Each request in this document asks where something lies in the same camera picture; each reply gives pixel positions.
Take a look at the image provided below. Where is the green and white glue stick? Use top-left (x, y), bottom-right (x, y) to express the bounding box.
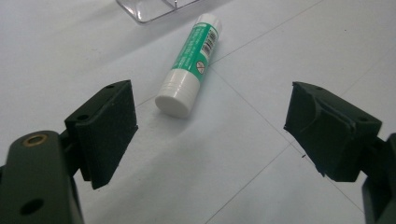
top-left (154, 13), bottom-right (223, 119)

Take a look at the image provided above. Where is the clear plastic container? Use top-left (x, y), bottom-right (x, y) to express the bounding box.
top-left (115, 0), bottom-right (200, 24)

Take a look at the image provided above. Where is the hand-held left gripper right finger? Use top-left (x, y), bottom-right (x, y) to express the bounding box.
top-left (283, 81), bottom-right (383, 183)

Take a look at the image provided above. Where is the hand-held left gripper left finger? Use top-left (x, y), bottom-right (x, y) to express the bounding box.
top-left (64, 79), bottom-right (139, 190)

